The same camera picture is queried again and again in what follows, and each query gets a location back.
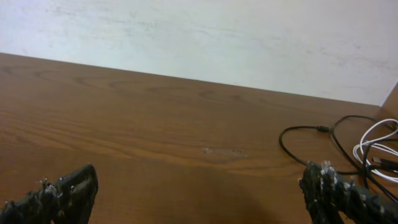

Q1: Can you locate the white USB cable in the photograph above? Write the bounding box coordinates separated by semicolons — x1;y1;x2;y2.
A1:
352;118;398;184

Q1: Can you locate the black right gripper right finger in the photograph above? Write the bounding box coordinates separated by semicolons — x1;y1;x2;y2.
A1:
299;162;397;224

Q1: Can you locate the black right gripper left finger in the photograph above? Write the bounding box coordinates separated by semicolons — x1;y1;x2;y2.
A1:
1;164;98;224

